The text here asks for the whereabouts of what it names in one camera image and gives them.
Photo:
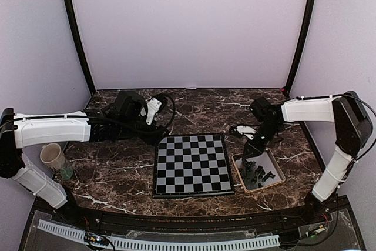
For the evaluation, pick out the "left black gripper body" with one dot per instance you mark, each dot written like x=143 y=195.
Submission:
x=129 y=128

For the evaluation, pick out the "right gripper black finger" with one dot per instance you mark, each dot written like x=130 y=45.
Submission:
x=256 y=154
x=247 y=157

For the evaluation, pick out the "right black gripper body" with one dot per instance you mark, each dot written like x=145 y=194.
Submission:
x=269 y=131

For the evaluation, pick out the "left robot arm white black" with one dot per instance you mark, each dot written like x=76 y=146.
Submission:
x=19 y=131

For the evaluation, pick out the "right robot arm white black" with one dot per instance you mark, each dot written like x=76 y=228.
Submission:
x=346 y=123

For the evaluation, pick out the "black grey chess board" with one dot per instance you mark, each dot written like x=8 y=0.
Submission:
x=192 y=166

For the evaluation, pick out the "small green circuit board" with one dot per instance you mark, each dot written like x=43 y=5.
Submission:
x=95 y=239

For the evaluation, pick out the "wooden tray with dark base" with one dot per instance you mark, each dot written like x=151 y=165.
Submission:
x=268 y=163

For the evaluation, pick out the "beige paper cup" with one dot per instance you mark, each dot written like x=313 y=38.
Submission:
x=53 y=156

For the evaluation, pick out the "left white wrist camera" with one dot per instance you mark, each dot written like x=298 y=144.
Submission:
x=154 y=106

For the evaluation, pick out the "black front rail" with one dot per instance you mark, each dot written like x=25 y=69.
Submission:
x=103 y=220

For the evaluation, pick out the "right black frame post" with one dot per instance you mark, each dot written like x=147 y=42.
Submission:
x=308 y=11

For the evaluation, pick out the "black frame post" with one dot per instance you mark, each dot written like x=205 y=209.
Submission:
x=74 y=29
x=308 y=11

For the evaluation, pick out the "white slotted cable duct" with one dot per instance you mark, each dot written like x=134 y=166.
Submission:
x=121 y=243

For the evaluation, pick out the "left black frame post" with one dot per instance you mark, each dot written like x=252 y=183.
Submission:
x=74 y=29

